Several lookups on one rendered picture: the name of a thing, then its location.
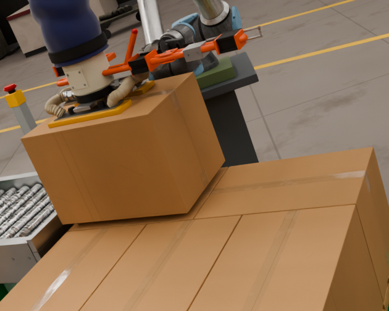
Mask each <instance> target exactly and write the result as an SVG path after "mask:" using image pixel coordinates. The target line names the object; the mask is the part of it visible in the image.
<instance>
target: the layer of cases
mask: <svg viewBox="0 0 389 311"><path fill-rule="evenodd" d="M388 277H389V205H388V201H387V197H386V194H385V189H384V186H383V182H382V177H381V174H380V170H379V166H378V163H377V158H376V155H375V151H374V147H365V148H360V149H352V150H347V151H338V152H329V153H325V154H316V155H307V156H302V157H294V158H289V159H280V160H271V161H267V162H258V163H253V164H244V165H236V166H231V167H222V168H220V169H219V170H218V172H217V173H216V174H215V176H214V177H213V179H212V180H211V181H210V183H209V184H208V185H207V187H206V188H205V190H204V191H203V192H202V194H201V195H200V196H199V198H198V199H197V201H196V202H195V203H194V205H193V206H192V208H191V209H190V210H189V212H188V213H187V214H173V215H160V216H153V217H140V218H127V219H120V220H106V221H99V222H86V223H75V224H74V225H73V226H72V227H71V228H70V229H69V230H68V232H66V234H65V235H63V237H61V239H60V240H58V242H57V243H55V245H54V246H53V247H52V248H51V249H50V250H49V251H48V252H47V253H46V254H45V255H44V256H43V257H42V258H41V260H40V261H39V262H38V263H37V264H36V265H35V266H34V267H33V268H32V269H31V270H30V271H29V272H28V273H27V274H26V275H25V276H24V277H23V278H22V279H21V280H20V281H19V282H18V283H17V284H16V285H15V287H14V288H13V289H12V290H11V291H10V292H9V293H8V294H7V295H6V296H5V297H4V298H3V299H2V301H1V302H0V311H382V308H383V302H384V298H385V293H386V288H387V283H388Z"/></svg>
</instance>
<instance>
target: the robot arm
mask: <svg viewBox="0 0 389 311"><path fill-rule="evenodd" d="M193 1H194V3H195V4H196V6H197V8H198V9H199V11H200V13H201V15H200V16H199V14H198V13H194V14H191V15H188V16H186V17H184V18H182V19H180V20H177V21H176V22H175V23H173V24H172V28H171V29H170V30H167V32H166V33H164V29H163V26H162V19H161V13H160V10H159V3H158V0H137V2H138V8H139V12H140V18H141V24H142V28H143V34H144V40H145V44H146V46H144V47H143V48H141V49H140V50H139V51H143V54H145V53H148V52H151V51H152V50H153V49H156V51H157V54H162V53H164V52H165V51H168V50H171V49H175V48H178V49H182V48H184V47H183V44H185V43H191V42H193V44H194V43H198V42H202V41H206V39H209V38H213V37H216V36H219V35H220V34H223V33H224V32H227V31H232V30H236V29H239V28H242V24H241V17H240V13H239V11H238V9H237V7H236V6H232V7H229V6H228V4H227V3H226V2H225V1H221V0H193ZM211 41H213V40H211ZM206 42H210V41H206ZM218 64H219V61H218V59H217V58H216V56H215V55H214V54H213V53H212V51H210V53H209V54H208V55H207V56H206V57H205V58H203V59H198V60H194V61H190V62H186V60H185V58H184V57H182V58H179V59H176V60H175V61H173V62H169V63H166V64H162V63H161V64H160V65H159V66H158V67H156V68H155V69H154V70H153V71H152V72H150V71H149V77H148V80H149V81H151V80H153V81H154V80H159V79H163V78H168V77H172V76H176V75H181V74H184V73H190V72H194V75H195V77H197V76H199V75H200V74H202V73H203V72H206V71H208V70H210V69H212V68H214V67H216V66H218ZM148 70H149V69H148Z"/></svg>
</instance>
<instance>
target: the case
mask: <svg viewBox="0 0 389 311"><path fill-rule="evenodd" d="M129 99H131V100H132V104H131V105H130V106H129V107H128V108H127V109H125V110H124V111H123V112H122V113H121V114H119V115H113V116H110V117H104V118H98V119H94V120H88V121H84V122H78V123H73V124H69V125H63V126H57V127H54V128H49V127H48V123H49V122H51V121H52V120H54V119H55V118H56V117H57V116H55V115H52V116H50V117H49V118H48V119H47V120H45V121H44V122H43V123H41V124H40V125H38V126H37V127H36V128H34V129H33V130H32V131H30V132H29V133H27V134H26V135H25V136H23V137H22V138H21V141H22V143H23V145H24V148H25V150H26V152H27V154H28V156H29V158H30V160H31V162H32V164H33V166H34V168H35V170H36V172H37V174H38V176H39V178H40V180H41V182H42V184H43V186H44V188H45V190H46V192H47V194H48V196H49V198H50V200H51V202H52V205H53V207H54V209H55V211H56V213H57V215H58V217H59V219H60V221H61V223H62V224H63V225H66V224H73V223H86V222H99V221H106V220H120V219H127V218H140V217H153V216H160V215H173V214H187V213H188V212H189V210H190V209H191V208H192V206H193V205H194V203H195V202H196V201H197V199H198V198H199V196H200V195H201V194H202V192H203V191H204V190H205V188H206V187H207V185H208V184H209V183H210V181H211V180H212V179H213V177H214V176H215V174H216V173H217V172H218V170H219V169H220V167H221V166H222V165H223V163H224V162H225V158H224V155H223V153H222V150H221V147H220V144H219V141H218V139H217V136H216V133H215V130H214V127H213V125H212V122H211V119H210V116H209V113H208V111H207V108H206V105H205V103H204V99H203V97H202V94H201V91H200V88H199V86H198V82H197V80H196V77H195V74H194V72H190V73H184V74H181V75H176V76H172V77H168V78H163V79H159V80H154V85H153V86H152V87H151V88H150V89H148V90H147V92H145V93H144V94H139V95H136V96H130V97H125V98H123V99H121V100H120V101H125V100H129Z"/></svg>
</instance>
